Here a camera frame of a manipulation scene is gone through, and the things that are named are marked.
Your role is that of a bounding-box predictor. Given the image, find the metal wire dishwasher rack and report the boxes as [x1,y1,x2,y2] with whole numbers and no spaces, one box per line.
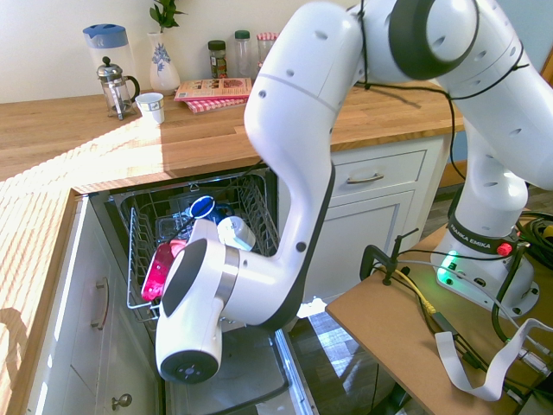
[119,171,282,334]

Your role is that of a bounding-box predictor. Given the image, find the white cabinet drawer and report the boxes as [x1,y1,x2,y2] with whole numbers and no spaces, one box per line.
[332,149,429,205]

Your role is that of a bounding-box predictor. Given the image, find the clear pitcher with blue lid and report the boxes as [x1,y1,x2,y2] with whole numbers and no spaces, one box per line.
[82,23,137,94]

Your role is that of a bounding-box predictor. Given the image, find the brown wooden robot board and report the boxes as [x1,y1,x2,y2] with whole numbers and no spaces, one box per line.
[326,224,553,415]

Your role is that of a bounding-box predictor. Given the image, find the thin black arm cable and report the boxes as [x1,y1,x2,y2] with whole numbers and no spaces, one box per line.
[170,0,531,247]

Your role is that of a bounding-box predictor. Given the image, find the green plant sprig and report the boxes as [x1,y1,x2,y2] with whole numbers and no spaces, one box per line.
[149,0,189,35]

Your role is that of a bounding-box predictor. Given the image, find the blue door with wooden frame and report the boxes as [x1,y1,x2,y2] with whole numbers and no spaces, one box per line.
[496,0,553,87]

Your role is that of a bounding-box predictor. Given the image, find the blue mug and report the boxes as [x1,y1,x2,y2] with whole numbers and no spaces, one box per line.
[188,195,237,226]

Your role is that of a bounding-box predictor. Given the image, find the spice jar with dark lid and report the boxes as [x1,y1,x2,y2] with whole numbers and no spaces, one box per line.
[207,40,229,80]

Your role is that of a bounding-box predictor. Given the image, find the white patterned cup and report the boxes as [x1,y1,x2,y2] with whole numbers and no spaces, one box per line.
[135,92,166,125]

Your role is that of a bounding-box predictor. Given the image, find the glass french press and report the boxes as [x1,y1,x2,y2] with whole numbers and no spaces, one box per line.
[95,55,142,121]

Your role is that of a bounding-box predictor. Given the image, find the clear bottle with green lid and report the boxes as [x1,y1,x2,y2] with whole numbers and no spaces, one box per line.
[233,29,254,79]

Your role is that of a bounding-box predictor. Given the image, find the white cabinet door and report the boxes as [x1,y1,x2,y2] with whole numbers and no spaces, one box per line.
[308,189,416,299]

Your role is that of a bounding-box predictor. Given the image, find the metal drawer handle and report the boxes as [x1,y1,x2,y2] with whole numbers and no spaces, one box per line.
[345,172,385,186]

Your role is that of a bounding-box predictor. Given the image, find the white mug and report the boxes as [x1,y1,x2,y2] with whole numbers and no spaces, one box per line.
[215,214,257,252]

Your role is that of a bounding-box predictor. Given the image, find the black screw clamp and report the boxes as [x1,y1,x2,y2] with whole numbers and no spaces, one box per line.
[359,227,421,286]

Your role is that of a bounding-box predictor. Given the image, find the white vase with blue flowers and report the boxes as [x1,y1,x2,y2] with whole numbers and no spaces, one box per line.
[146,31,181,96]

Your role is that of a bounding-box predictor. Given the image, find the metal bar cabinet handle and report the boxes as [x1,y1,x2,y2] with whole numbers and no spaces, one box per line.
[89,276,111,332]

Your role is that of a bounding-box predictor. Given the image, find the black cable bundle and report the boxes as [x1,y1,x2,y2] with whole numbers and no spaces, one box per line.
[516,210,553,269]

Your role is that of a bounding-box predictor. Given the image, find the grey cable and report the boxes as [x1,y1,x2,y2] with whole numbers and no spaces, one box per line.
[399,258,526,332]

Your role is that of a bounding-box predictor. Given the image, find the yellow cable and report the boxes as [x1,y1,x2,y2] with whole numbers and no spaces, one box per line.
[395,265,438,315]

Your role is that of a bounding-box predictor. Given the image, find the red plastic plate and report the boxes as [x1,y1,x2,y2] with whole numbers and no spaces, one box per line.
[141,239,189,303]

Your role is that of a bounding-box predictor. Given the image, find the pink cookbook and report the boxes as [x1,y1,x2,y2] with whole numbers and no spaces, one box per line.
[174,77,254,103]

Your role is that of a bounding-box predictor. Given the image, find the white flat ribbon cable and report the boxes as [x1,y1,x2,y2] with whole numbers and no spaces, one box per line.
[435,317,553,401]

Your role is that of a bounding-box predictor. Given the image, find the steel dishwasher door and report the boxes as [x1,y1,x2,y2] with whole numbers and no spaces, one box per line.
[166,319,321,415]

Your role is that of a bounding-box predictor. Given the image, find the glass jar with checkered lid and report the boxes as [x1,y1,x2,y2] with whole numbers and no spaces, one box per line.
[257,32,280,73]

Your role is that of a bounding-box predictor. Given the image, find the clear plastic container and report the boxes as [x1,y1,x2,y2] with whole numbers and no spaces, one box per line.
[155,215,195,246]

